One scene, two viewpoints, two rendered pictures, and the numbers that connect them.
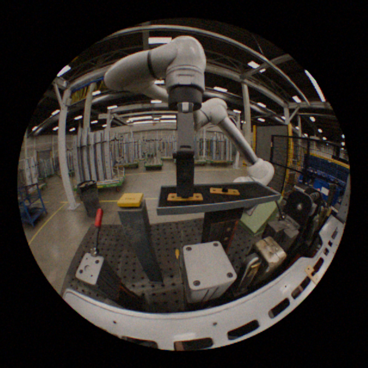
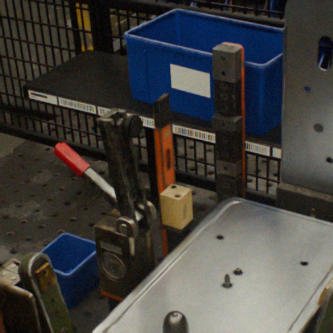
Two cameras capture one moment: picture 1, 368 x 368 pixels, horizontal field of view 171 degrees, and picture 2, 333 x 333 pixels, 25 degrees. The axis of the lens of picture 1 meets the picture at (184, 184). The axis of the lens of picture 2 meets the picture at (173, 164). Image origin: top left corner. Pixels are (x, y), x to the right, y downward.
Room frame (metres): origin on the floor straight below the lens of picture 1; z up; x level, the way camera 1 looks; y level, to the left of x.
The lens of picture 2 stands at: (-0.42, -0.23, 1.64)
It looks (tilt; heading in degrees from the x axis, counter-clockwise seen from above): 30 degrees down; 311
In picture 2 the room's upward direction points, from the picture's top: 4 degrees counter-clockwise
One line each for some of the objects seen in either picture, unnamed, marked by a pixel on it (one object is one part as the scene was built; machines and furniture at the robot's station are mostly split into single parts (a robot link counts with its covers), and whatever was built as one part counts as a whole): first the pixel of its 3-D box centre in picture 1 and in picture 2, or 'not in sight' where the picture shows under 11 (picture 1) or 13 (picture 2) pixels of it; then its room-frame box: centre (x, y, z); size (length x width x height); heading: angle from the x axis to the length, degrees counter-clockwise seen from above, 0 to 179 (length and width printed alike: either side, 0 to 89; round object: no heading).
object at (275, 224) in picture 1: (254, 263); not in sight; (0.19, -0.27, 0.90); 0.05 x 0.05 x 0.40; 8
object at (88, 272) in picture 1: (117, 293); not in sight; (0.08, 0.22, 0.88); 0.11 x 0.10 x 0.36; 8
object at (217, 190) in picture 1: (224, 190); not in sight; (0.30, -0.12, 1.17); 0.08 x 0.04 x 0.01; 77
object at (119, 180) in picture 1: (96, 164); not in sight; (3.12, 2.94, 0.88); 1.93 x 1.01 x 1.76; 108
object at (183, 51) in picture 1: (180, 56); not in sight; (0.26, 0.01, 1.55); 0.13 x 0.11 x 0.16; 83
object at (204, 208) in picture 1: (225, 193); not in sight; (0.29, -0.12, 1.16); 0.37 x 0.14 x 0.02; 98
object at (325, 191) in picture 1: (326, 190); (216, 67); (0.36, -1.25, 1.10); 0.30 x 0.17 x 0.13; 2
